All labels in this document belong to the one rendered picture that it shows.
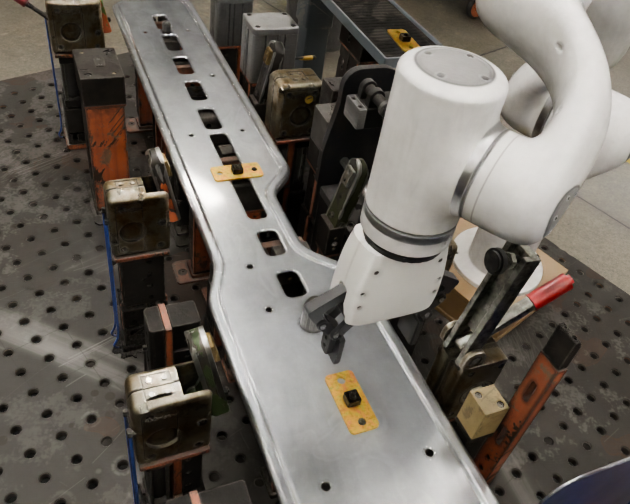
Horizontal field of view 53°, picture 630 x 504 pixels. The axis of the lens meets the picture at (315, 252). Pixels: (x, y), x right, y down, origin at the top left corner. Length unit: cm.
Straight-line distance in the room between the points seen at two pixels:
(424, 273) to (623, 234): 253
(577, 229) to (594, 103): 250
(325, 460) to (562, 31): 49
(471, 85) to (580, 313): 106
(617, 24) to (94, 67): 89
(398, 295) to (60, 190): 106
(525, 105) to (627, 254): 195
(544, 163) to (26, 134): 143
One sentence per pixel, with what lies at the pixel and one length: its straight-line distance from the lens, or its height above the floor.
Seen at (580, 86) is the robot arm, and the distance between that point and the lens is 51.
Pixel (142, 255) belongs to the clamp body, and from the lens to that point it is 102.
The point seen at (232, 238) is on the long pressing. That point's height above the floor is 100.
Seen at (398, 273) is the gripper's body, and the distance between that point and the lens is 58.
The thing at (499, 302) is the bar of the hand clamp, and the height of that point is 115.
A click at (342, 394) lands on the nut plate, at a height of 100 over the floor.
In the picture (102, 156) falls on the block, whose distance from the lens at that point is 136.
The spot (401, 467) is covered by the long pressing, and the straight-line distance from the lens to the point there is 75.
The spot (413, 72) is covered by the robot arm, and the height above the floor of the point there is 143.
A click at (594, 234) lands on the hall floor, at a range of 301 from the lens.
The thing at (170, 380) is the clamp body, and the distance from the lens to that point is 72.
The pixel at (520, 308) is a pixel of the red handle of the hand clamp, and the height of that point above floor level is 111.
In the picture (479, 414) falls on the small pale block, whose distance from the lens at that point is 75.
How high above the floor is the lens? 164
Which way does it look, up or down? 43 degrees down
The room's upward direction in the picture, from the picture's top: 11 degrees clockwise
